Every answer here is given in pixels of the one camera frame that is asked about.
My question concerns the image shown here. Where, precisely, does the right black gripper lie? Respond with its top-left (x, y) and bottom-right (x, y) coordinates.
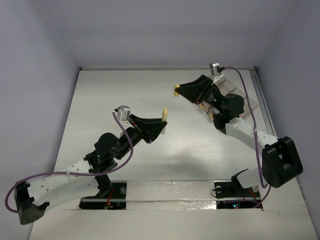
top-left (174, 74), bottom-right (225, 113)

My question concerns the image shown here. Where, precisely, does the yellow highlighter pen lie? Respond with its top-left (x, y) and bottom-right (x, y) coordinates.
top-left (161, 106), bottom-right (168, 135)

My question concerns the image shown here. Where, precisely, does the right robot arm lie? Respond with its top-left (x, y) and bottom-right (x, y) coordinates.
top-left (174, 75), bottom-right (304, 188)

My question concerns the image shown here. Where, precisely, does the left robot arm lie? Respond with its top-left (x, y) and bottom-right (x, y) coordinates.
top-left (10, 106), bottom-right (168, 225)

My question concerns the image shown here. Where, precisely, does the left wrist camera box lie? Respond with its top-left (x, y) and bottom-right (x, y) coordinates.
top-left (114, 105), bottom-right (131, 125)

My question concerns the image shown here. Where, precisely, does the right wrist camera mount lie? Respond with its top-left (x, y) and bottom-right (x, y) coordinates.
top-left (209, 63), bottom-right (225, 83)

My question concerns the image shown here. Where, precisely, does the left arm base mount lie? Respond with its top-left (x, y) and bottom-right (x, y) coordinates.
top-left (78, 174), bottom-right (127, 210)

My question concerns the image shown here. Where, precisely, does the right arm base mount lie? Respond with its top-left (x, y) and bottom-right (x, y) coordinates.
top-left (210, 169), bottom-right (263, 210)

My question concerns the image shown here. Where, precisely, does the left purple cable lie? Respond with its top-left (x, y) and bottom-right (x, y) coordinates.
top-left (5, 111), bottom-right (135, 214)

